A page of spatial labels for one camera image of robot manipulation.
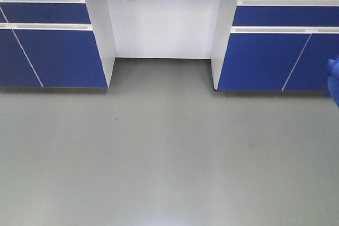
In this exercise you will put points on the blue microfiber cloth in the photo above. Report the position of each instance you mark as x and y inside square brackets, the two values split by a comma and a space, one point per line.
[332, 79]

